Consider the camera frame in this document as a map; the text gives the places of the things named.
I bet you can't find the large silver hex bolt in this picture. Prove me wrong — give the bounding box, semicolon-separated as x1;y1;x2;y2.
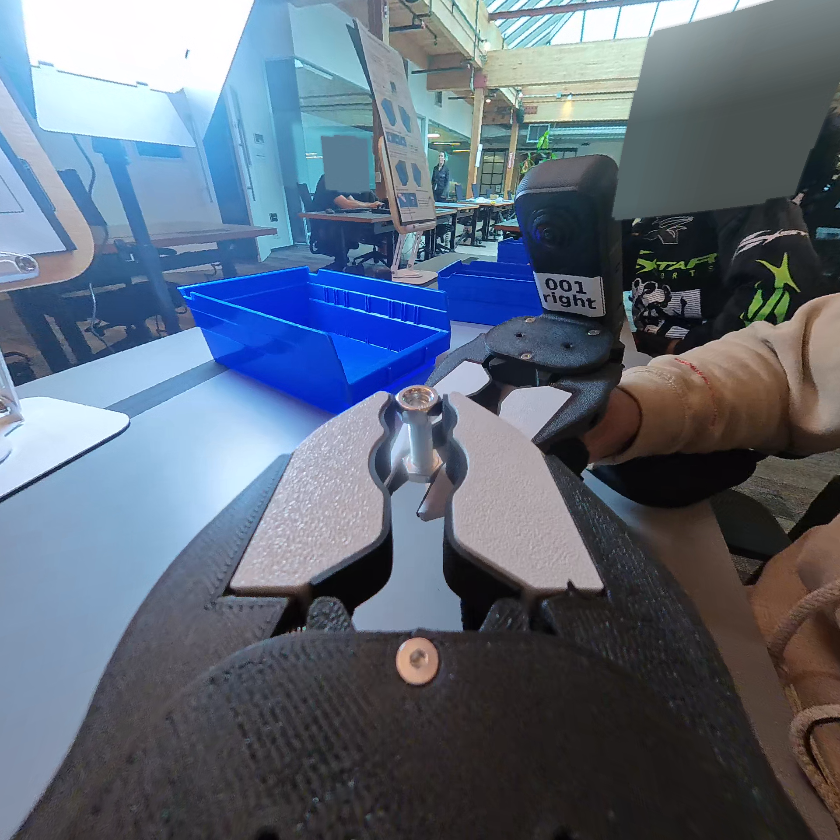
401;407;442;484

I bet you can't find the studio softbox light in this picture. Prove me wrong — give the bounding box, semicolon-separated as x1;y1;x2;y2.
24;0;258;332

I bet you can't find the wooden desk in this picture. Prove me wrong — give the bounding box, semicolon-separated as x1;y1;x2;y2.
99;224;280;332
298;209;396;271

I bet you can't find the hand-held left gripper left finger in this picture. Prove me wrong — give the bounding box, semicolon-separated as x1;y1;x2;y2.
229;392;395;615

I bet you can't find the person's right hand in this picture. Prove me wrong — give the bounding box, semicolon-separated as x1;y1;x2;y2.
584;385;645;466

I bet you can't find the white instruction sheet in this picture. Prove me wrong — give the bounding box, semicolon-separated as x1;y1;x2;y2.
0;168;69;258

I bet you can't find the cardboard sign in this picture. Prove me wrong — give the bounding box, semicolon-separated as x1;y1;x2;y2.
347;19;442;284

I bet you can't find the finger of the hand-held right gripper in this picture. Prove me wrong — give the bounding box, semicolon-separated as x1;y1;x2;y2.
434;360;496;403
416;386;576;523

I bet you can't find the person's right forearm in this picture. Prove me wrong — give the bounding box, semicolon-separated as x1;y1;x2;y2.
611;292;840;464

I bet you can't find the person's beige hoodie torso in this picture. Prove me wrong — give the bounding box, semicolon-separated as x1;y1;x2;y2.
749;519;840;817

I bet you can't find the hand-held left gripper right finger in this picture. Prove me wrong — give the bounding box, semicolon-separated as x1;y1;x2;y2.
444;392;609;618

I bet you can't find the white tablet stand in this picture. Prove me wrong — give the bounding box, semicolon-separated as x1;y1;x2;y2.
0;250;131;504

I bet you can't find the beige hoodie drawstring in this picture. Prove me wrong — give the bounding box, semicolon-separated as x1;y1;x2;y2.
767;578;840;791

